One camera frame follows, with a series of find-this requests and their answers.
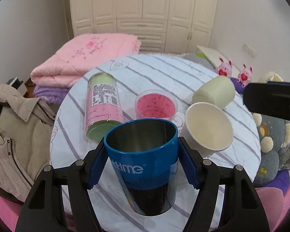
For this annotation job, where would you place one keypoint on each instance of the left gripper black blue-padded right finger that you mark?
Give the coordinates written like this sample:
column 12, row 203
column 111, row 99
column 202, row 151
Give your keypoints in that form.
column 242, row 209

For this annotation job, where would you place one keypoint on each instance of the white bedside board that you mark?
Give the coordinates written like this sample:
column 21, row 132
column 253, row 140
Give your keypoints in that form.
column 216, row 59

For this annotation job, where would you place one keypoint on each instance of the pink plush pig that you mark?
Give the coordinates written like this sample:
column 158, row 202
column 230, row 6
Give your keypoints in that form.
column 225, row 68
column 245, row 76

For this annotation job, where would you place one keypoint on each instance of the white paper cup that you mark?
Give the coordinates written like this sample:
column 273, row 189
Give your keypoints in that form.
column 207, row 129

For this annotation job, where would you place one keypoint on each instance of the right pink plush pig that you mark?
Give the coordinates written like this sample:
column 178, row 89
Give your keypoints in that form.
column 245, row 76

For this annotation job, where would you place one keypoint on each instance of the pale green cylinder cup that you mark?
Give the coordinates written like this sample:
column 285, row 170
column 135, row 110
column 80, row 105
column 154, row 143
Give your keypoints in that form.
column 219, row 91

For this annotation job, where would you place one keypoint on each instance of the triangle pattern cushion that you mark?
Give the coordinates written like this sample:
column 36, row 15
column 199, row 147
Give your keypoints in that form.
column 270, row 76

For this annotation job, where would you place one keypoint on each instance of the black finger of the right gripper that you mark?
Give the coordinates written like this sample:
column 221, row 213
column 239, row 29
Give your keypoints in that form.
column 271, row 99

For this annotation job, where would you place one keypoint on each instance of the striped white table cloth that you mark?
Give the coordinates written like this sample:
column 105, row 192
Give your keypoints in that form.
column 134, row 75

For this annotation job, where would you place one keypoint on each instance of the cream white wardrobe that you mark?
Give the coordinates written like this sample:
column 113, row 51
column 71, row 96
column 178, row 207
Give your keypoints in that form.
column 165, row 26

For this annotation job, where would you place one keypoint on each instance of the white wall socket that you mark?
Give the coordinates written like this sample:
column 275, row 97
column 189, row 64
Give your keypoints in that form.
column 249, row 50

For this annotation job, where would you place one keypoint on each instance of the blue black metal cup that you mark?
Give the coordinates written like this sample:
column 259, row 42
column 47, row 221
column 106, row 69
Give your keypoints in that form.
column 144, row 155

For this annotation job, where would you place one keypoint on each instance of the beige jacket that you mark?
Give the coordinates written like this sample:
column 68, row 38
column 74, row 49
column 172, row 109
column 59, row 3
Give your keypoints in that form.
column 26, row 126

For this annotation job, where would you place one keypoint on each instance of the pink folded quilt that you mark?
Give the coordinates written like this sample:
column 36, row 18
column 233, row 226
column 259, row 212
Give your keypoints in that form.
column 81, row 54

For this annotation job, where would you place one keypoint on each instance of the green pink glass jar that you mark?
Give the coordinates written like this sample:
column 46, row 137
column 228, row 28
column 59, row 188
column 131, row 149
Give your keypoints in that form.
column 103, row 109

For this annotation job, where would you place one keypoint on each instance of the grey paw plush cushion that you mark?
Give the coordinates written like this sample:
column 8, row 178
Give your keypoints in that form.
column 274, row 136

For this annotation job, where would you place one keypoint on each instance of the pink plastic cup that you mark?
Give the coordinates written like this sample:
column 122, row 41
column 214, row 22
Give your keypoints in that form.
column 156, row 104

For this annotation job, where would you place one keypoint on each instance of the grey flower pillow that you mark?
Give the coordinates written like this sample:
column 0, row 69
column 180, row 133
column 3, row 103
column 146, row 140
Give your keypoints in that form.
column 193, row 57

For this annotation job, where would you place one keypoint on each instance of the purple folded blanket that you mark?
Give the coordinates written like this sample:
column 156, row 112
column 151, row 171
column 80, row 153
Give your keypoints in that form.
column 51, row 95

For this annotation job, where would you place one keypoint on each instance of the purple pillow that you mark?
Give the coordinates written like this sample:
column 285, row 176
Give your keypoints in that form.
column 238, row 85

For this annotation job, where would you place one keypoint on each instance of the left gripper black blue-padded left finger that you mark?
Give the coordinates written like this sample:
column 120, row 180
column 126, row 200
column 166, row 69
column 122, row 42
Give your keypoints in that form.
column 43, row 209

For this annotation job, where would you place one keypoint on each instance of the left pink plush pig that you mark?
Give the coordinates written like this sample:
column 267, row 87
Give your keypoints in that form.
column 225, row 68

